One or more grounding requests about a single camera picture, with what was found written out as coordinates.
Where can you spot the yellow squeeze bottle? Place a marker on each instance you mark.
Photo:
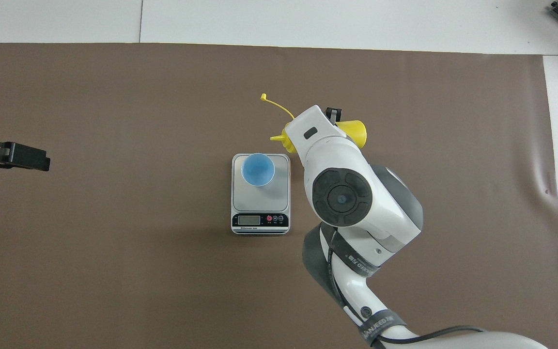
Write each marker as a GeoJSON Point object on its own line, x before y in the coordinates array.
{"type": "Point", "coordinates": [354, 133]}

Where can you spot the silver digital kitchen scale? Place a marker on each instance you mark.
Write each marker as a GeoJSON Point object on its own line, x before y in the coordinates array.
{"type": "Point", "coordinates": [259, 219]}

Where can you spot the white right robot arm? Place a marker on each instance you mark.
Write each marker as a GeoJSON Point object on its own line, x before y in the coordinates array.
{"type": "Point", "coordinates": [342, 194]}

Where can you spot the light blue paper cup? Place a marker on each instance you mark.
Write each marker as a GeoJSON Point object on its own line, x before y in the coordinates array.
{"type": "Point", "coordinates": [257, 169]}

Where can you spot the brown table mat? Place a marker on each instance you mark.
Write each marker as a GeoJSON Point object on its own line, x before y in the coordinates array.
{"type": "Point", "coordinates": [162, 281]}

